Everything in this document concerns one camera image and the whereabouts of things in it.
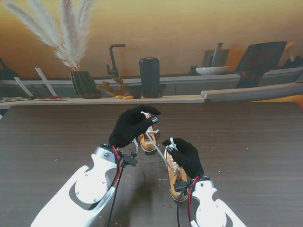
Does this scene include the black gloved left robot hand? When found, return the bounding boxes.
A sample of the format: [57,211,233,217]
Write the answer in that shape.
[108,105,161,149]

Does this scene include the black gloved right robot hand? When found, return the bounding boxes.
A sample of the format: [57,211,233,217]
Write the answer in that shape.
[162,138,204,180]

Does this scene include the long white shoelace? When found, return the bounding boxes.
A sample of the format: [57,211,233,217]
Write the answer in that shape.
[131,127,161,152]

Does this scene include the orange canvas sneaker with laces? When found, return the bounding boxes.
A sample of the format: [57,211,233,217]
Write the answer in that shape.
[137,111,161,155]

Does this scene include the yellow cactus ornament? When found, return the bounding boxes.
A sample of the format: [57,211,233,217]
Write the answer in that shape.
[96,75,130,97]

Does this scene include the dark low stand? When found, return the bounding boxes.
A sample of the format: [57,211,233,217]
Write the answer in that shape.
[127,84,167,99]

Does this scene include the black cylindrical canister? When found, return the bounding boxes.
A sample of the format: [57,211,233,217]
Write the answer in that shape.
[139,57,160,99]

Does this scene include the dark green ribbed vase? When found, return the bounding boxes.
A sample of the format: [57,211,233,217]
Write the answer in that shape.
[70,70,102,99]

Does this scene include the black kitchen faucet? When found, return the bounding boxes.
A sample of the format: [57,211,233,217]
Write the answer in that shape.
[106,44,126,76]

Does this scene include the red flat strips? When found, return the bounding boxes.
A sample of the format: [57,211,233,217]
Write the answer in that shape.
[35,96,65,101]

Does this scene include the grey wooden plank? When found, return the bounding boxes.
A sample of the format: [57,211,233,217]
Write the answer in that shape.
[200,81,303,103]

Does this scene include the white bowl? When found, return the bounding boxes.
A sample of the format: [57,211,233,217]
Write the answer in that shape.
[195,66,230,76]

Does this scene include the long white slat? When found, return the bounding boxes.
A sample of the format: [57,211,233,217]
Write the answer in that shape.
[34,68,58,97]

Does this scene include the grey metal pot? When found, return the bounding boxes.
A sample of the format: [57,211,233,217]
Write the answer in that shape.
[202,43,230,68]

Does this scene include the white pampas grass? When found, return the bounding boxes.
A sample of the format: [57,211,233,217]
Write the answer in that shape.
[2,0,95,71]

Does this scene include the short white slat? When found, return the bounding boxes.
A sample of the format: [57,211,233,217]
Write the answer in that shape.
[13,77,34,97]

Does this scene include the red left arm cable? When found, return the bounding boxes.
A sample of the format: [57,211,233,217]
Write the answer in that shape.
[110,145,124,190]

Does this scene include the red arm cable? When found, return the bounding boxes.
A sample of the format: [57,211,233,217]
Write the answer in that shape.
[188,176,200,223]
[110,145,124,190]

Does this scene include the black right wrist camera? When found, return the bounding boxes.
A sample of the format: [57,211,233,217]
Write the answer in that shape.
[174,179,190,196]

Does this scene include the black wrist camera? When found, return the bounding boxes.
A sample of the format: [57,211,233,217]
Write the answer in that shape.
[122,152,139,167]
[174,179,190,196]

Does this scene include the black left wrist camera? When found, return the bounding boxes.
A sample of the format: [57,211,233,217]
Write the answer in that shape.
[122,152,139,167]

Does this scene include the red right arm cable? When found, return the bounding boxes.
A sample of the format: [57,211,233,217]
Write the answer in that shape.
[188,176,200,223]

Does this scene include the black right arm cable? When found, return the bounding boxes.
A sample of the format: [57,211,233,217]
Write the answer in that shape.
[176,191,186,227]

